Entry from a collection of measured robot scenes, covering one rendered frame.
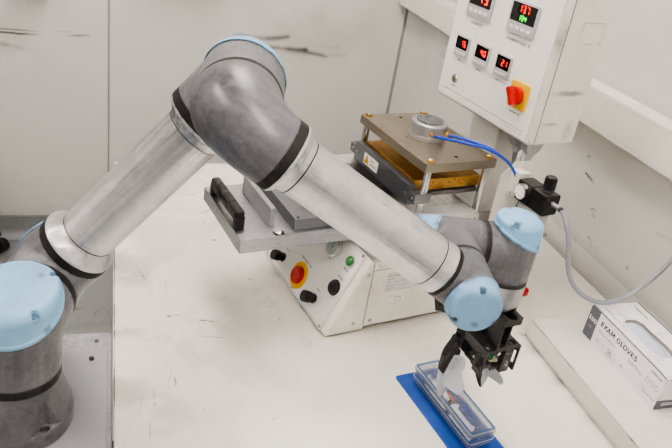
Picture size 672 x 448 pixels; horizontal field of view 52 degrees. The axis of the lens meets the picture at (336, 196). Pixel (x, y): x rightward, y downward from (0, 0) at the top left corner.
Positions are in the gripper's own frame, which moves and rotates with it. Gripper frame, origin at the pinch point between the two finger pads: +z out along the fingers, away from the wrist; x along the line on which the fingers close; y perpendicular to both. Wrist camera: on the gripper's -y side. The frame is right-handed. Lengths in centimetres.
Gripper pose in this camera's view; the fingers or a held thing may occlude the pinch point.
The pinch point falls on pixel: (458, 383)
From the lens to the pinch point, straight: 127.0
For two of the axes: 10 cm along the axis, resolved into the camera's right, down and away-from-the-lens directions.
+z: -1.6, 8.8, 4.5
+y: 4.2, 4.7, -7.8
